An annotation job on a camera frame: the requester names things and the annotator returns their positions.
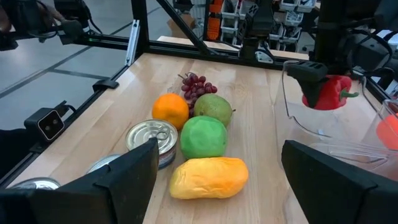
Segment white storage bins shelf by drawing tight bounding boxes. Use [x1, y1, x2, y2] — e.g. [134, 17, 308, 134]
[220, 0, 318, 52]

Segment olive green pear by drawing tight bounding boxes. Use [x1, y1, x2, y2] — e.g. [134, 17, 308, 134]
[193, 93, 236, 128]

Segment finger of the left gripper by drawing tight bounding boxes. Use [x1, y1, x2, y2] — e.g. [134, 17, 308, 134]
[285, 60, 330, 109]

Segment olive green label can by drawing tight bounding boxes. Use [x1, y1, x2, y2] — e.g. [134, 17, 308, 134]
[86, 153, 122, 174]

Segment red bell pepper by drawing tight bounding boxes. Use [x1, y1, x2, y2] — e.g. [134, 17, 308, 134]
[302, 74, 360, 111]

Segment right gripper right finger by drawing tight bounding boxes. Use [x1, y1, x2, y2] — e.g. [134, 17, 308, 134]
[281, 139, 398, 224]

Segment orange fruit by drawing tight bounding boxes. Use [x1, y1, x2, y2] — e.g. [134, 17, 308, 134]
[151, 92, 190, 131]

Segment yellow mango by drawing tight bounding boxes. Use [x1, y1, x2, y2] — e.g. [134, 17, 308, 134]
[169, 157, 249, 200]

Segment black table clamp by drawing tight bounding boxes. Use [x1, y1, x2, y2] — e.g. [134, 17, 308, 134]
[92, 78, 120, 93]

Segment dark red grape bunch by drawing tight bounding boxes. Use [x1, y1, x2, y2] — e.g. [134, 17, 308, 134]
[177, 72, 218, 118]

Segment small clear plastic bin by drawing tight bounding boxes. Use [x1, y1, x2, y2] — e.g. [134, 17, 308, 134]
[360, 98, 398, 150]

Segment silver aluminium bar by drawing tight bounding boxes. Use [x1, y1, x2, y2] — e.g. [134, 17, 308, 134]
[124, 19, 141, 67]

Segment silver tin can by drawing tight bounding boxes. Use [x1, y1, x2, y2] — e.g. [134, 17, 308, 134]
[9, 177, 62, 190]

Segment small black camera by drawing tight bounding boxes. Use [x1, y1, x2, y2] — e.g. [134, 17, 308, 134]
[24, 107, 77, 143]

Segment brown cardboard box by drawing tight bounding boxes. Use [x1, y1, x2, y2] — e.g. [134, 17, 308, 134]
[167, 14, 197, 40]

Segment orange stacked parts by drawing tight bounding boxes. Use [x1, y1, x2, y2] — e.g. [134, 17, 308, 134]
[206, 0, 224, 41]

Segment blue label tin can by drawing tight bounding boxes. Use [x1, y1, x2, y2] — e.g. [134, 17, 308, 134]
[125, 119, 179, 170]

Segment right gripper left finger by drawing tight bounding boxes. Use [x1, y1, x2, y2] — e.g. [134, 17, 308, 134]
[0, 138, 160, 224]

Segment wooden background table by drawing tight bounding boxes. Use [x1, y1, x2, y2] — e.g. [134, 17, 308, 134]
[157, 35, 310, 60]

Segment black background machine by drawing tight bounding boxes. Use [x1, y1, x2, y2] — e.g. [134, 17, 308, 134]
[0, 0, 103, 52]

